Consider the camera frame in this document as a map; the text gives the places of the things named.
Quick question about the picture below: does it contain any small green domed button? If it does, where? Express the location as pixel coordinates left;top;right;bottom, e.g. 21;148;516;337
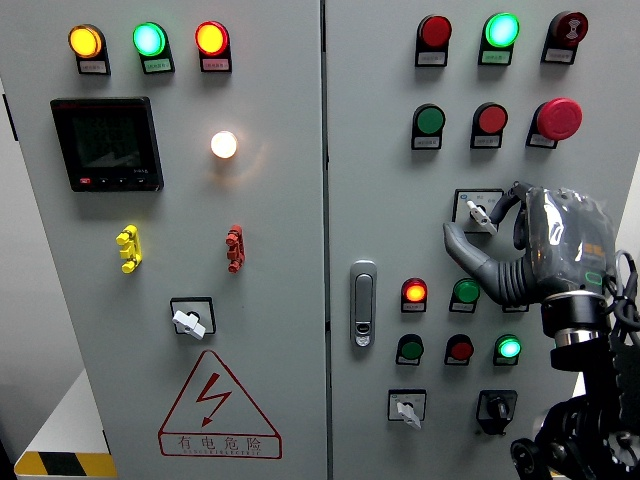
451;277;482;304

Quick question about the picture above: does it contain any large dark red lamp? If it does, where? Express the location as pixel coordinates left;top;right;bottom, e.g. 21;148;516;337
416;14;453;52

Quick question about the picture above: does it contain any red warning triangle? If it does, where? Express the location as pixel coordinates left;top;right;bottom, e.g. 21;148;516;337
157;349;283;460

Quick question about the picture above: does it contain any black yellow striped tape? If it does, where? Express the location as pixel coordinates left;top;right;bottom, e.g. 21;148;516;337
13;451;119;479

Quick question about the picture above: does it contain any dark red buzzer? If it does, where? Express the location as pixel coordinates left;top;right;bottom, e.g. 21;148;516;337
548;11;590;50

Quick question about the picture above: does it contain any small green flat button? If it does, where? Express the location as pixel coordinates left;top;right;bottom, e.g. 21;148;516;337
396;333;425;361

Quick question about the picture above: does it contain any small green lit lamp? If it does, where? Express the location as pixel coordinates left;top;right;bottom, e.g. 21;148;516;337
494;334;523;360

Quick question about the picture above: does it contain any small white handle turn switch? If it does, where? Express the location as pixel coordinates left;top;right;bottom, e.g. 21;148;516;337
387;389;428;431

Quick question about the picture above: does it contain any large red push button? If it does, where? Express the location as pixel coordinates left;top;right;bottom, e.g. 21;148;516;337
472;102;509;136

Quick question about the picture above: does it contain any white round lamp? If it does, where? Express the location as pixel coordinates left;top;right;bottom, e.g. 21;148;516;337
209;130;239;160

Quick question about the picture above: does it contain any gray turn switch slim handle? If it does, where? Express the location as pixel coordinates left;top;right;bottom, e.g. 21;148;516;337
451;188;505;236

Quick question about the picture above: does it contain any small red handle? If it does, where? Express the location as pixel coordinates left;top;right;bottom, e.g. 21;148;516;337
225;224;246;274

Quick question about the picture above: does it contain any large white handle turn switch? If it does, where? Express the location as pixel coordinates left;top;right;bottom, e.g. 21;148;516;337
169;296;217;342

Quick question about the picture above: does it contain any long black cabinet hinge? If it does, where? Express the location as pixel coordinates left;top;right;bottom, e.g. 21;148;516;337
2;93;19;142

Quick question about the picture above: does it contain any small red lit lamp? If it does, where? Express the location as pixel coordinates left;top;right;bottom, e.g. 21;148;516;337
401;277;429;304

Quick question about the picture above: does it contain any large green push button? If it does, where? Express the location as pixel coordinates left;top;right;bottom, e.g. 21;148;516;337
413;103;447;137

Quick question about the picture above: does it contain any green lit lamp beside yellow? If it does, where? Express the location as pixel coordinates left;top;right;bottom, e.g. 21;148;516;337
131;21;170;59

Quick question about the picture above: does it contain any small yellow handle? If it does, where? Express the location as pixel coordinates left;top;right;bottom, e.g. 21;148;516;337
115;224;143;274

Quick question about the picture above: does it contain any yellow round lamp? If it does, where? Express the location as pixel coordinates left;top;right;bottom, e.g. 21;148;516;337
67;23;106;61

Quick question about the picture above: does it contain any grey cabinet door with lock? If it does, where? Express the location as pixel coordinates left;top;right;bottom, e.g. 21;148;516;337
323;0;640;480

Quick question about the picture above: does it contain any large red stop button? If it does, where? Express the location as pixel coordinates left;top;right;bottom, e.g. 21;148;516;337
531;97;584;142

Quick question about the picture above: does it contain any black handle turn switch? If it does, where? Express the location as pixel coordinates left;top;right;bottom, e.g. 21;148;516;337
475;389;519;437

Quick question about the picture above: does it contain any small red flat button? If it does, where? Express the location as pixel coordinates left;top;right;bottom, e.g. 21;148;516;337
445;334;475;361

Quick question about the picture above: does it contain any large green lit lamp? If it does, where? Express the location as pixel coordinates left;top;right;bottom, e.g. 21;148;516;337
483;12;521;51

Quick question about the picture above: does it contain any grey cabinet door with display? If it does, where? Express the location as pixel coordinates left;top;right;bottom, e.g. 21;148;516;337
0;0;328;480

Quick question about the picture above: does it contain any silver door lock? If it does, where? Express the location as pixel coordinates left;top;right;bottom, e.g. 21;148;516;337
349;259;378;349

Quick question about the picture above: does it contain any black display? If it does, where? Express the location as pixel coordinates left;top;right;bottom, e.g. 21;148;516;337
50;96;165;193

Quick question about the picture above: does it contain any red lit lamp beside green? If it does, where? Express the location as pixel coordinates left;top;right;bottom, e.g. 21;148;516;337
193;20;231;58

